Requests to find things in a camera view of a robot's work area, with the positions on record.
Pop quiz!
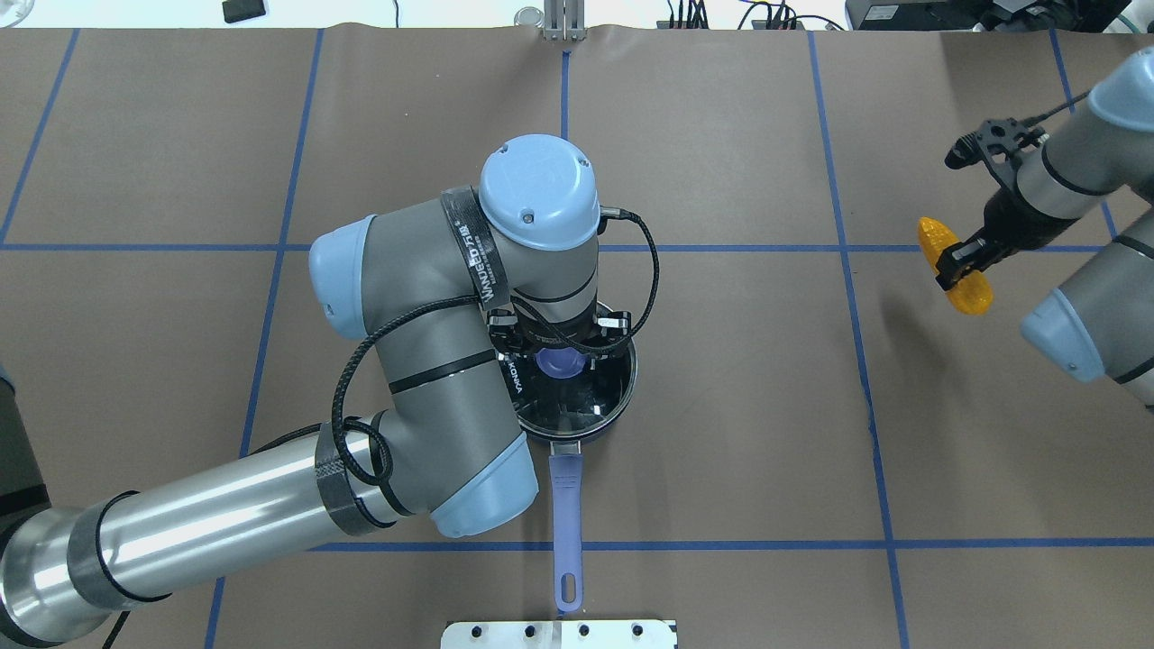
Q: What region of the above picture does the black gripper pot arm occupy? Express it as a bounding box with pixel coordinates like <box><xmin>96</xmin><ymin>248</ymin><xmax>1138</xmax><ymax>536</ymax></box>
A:
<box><xmin>508</xmin><ymin>311</ymin><xmax>600</xmax><ymax>355</ymax></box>

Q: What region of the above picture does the silver robot arm with corn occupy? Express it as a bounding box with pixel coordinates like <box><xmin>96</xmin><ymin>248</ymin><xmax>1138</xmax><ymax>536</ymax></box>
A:
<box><xmin>916</xmin><ymin>49</ymin><xmax>1153</xmax><ymax>409</ymax></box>

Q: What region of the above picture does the glass pot lid blue knob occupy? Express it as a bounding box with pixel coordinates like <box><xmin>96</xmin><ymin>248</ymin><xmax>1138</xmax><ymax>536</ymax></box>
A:
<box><xmin>499</xmin><ymin>343</ymin><xmax>638</xmax><ymax>443</ymax></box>

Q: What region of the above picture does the black wrist camera mount corn arm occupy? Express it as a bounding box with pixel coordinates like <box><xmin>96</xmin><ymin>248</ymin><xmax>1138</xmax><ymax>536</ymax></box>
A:
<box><xmin>944</xmin><ymin>115</ymin><xmax>1049</xmax><ymax>188</ymax></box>

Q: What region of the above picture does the black cable on pot arm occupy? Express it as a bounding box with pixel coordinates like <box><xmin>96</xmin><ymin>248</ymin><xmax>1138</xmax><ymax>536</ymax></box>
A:
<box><xmin>330</xmin><ymin>207</ymin><xmax>661</xmax><ymax>488</ymax></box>

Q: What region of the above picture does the small black device on table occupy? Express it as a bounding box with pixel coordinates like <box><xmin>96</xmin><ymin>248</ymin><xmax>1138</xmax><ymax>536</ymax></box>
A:
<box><xmin>220</xmin><ymin>0</ymin><xmax>267</xmax><ymax>24</ymax></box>

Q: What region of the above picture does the black cable on corn arm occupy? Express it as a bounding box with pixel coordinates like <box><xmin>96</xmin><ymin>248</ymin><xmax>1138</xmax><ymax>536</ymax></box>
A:
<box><xmin>1028</xmin><ymin>88</ymin><xmax>1092</xmax><ymax>127</ymax></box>

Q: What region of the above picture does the silver robot arm at pot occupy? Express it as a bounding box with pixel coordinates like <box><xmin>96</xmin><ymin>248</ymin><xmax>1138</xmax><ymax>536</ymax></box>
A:
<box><xmin>3</xmin><ymin>134</ymin><xmax>609</xmax><ymax>648</ymax></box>

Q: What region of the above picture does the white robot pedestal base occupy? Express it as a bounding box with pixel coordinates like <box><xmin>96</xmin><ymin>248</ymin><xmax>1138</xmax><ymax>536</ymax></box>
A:
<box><xmin>439</xmin><ymin>619</ymin><xmax>680</xmax><ymax>648</ymax></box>

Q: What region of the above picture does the black wrist camera mount pot arm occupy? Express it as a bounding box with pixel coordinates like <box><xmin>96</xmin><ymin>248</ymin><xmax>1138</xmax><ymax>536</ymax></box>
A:
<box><xmin>486</xmin><ymin>301</ymin><xmax>634</xmax><ymax>361</ymax></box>

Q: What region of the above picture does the dark blue saucepan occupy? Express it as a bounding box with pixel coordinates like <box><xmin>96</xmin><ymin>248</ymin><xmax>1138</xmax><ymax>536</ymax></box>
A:
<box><xmin>505</xmin><ymin>329</ymin><xmax>639</xmax><ymax>616</ymax></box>

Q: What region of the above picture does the aluminium frame post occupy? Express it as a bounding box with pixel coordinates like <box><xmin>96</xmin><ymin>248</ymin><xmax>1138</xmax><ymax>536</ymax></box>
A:
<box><xmin>541</xmin><ymin>0</ymin><xmax>589</xmax><ymax>42</ymax></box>

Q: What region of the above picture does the black gripper corn arm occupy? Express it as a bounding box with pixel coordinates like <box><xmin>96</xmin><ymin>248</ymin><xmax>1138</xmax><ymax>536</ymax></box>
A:
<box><xmin>935</xmin><ymin>189</ymin><xmax>1056</xmax><ymax>292</ymax></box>

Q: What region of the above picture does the black monitor top right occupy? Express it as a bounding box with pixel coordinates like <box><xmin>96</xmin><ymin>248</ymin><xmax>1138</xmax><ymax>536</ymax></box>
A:
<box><xmin>844</xmin><ymin>1</ymin><xmax>1130</xmax><ymax>33</ymax></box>

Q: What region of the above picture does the yellow corn cob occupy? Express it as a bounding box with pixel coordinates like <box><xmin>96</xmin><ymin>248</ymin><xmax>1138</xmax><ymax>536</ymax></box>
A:
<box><xmin>916</xmin><ymin>216</ymin><xmax>994</xmax><ymax>315</ymax></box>

